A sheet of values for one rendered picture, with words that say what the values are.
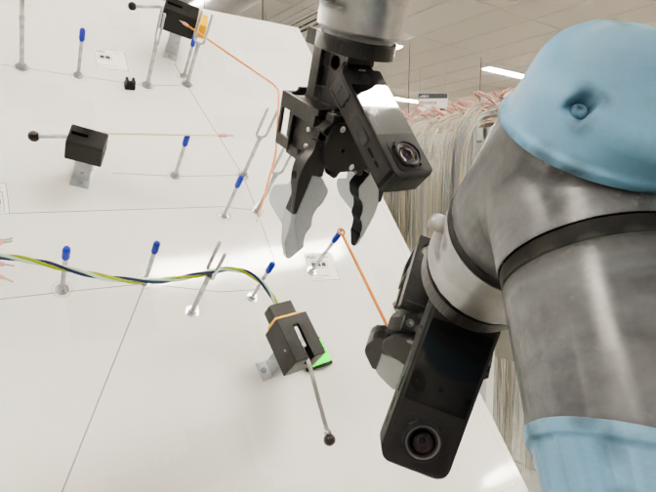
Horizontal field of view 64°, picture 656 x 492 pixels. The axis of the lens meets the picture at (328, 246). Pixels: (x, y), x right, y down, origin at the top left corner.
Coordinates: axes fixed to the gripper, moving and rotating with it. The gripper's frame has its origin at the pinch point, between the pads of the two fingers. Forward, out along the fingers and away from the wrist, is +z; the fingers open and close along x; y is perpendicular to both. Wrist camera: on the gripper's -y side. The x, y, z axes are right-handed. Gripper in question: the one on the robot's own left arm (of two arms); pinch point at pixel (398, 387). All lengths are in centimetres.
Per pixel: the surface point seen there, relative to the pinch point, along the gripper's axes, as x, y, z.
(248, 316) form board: 18.4, 8.4, 19.4
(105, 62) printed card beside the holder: 57, 40, 18
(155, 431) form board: 21.6, -9.3, 14.1
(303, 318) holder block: 11.1, 7.6, 11.6
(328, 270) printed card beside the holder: 10.9, 21.6, 24.7
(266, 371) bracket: 13.4, 2.3, 18.9
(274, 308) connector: 14.7, 7.7, 11.8
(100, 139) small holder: 43.5, 19.9, 8.3
